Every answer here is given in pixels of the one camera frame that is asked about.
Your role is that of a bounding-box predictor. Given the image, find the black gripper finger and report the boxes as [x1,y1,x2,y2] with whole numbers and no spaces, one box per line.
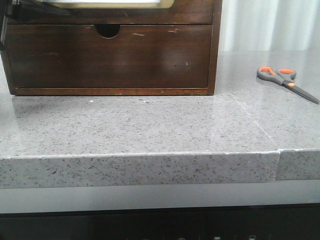
[0,0,71,50]

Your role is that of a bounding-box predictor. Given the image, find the wooden drawer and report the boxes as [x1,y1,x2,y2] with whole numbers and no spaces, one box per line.
[5,24,212,88]
[8,0,215,25]

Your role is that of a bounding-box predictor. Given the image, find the grey orange scissors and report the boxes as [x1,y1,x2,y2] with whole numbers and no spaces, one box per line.
[256,66,320,105]

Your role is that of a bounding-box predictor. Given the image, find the dark wooden drawer cabinet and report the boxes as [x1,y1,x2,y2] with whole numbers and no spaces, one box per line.
[0,0,222,96]

